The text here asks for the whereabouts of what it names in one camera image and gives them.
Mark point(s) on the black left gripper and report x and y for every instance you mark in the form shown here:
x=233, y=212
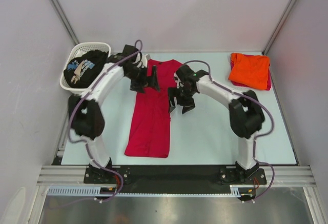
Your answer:
x=138, y=86

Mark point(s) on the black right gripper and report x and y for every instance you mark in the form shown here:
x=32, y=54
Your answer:
x=188, y=105

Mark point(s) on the red polo shirt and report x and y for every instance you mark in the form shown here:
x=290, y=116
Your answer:
x=150, y=127

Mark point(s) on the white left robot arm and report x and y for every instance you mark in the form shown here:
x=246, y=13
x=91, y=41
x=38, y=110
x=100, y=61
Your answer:
x=85, y=115

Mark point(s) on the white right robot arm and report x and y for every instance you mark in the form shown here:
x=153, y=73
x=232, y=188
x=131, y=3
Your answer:
x=245, y=113

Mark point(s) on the black printed t shirt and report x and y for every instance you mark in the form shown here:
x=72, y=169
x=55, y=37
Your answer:
x=81, y=71

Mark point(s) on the folded orange t shirt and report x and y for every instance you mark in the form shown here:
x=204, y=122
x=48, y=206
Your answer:
x=251, y=70

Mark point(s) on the white plastic laundry basket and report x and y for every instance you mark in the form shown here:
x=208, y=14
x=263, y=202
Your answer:
x=78, y=50

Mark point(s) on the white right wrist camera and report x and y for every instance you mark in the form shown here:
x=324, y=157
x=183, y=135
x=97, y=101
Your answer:
x=179, y=83

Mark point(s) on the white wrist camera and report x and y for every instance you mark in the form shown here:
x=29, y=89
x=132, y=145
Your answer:
x=142, y=60
x=179, y=83

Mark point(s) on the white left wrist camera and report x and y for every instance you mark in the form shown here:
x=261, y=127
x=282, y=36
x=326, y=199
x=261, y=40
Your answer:
x=142, y=60

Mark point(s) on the aluminium frame rail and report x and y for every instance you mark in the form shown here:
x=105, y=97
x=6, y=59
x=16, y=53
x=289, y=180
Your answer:
x=285, y=176

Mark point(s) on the grey slotted cable duct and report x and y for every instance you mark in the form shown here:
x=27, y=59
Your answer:
x=81, y=191

